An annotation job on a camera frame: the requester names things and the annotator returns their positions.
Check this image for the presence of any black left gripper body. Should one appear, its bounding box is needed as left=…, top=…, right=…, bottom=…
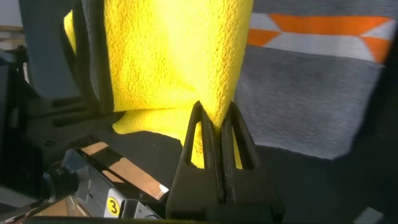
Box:
left=0, top=45, right=39, bottom=138

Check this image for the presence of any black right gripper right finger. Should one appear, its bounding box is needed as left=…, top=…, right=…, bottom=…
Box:
left=220, top=100, right=286, bottom=220

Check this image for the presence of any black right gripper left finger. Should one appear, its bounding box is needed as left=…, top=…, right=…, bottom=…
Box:
left=165, top=100, right=224, bottom=219

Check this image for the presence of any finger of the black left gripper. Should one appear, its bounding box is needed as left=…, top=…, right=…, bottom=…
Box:
left=30, top=111, right=126, bottom=132
left=26, top=95, right=104, bottom=114

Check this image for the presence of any grey towel with orange marks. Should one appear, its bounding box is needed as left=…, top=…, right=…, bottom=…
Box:
left=234, top=0, right=398, bottom=161

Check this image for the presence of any yellow towel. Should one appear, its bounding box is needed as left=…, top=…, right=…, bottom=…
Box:
left=63, top=0, right=254, bottom=170

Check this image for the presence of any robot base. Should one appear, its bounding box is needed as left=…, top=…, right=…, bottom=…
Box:
left=0, top=141, right=170, bottom=224

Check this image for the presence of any clear tape marker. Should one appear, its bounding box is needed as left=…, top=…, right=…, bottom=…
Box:
left=352, top=206, right=386, bottom=224

